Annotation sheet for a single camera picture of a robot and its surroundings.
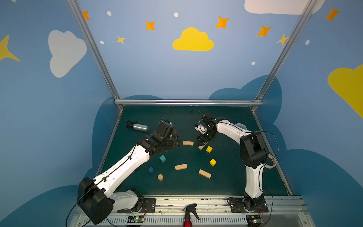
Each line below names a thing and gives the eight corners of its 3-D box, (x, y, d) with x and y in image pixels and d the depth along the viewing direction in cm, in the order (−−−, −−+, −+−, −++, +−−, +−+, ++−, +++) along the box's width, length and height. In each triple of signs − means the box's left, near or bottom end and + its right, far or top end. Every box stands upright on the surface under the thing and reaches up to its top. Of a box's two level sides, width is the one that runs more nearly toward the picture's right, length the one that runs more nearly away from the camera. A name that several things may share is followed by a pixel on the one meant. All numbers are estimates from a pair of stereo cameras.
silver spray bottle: (125, 127, 107) (125, 125, 105) (129, 121, 111) (129, 119, 109) (147, 132, 104) (146, 130, 103) (150, 126, 108) (150, 124, 107)
